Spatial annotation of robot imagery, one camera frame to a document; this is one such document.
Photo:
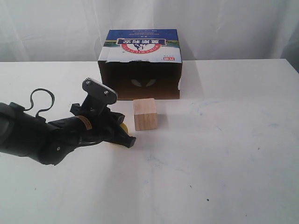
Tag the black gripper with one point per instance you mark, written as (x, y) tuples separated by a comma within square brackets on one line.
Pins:
[(100, 126)]

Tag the yellow tennis ball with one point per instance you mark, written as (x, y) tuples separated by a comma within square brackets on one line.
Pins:
[(122, 129)]

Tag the light wooden cube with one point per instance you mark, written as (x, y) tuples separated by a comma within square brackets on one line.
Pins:
[(145, 114)]

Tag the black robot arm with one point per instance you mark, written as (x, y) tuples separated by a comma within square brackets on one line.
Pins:
[(49, 142)]

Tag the blue white cardboard box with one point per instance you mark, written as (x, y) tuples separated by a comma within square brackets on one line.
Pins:
[(142, 63)]

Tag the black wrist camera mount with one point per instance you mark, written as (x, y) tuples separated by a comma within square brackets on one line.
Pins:
[(98, 95)]

